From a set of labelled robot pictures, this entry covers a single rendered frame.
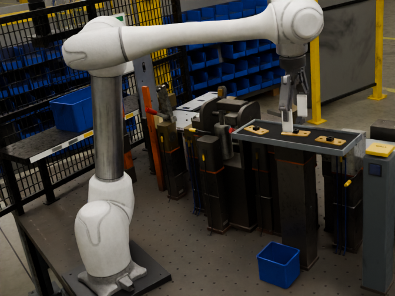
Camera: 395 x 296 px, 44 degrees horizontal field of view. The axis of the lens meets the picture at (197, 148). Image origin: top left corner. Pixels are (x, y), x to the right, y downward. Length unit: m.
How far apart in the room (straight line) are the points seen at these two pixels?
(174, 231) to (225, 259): 0.29
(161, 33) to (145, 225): 0.91
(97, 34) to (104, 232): 0.61
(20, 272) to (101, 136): 1.79
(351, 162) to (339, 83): 3.49
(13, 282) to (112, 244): 1.70
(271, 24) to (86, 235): 0.86
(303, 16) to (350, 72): 3.99
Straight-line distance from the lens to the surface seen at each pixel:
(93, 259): 1.64
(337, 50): 4.98
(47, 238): 2.14
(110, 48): 1.40
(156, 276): 1.71
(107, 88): 1.61
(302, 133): 1.53
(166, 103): 2.05
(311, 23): 1.22
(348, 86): 5.20
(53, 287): 3.07
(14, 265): 3.41
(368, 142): 1.88
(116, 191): 1.73
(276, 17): 1.24
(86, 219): 1.60
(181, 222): 2.02
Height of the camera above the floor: 1.73
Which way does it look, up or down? 22 degrees down
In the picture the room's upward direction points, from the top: 7 degrees counter-clockwise
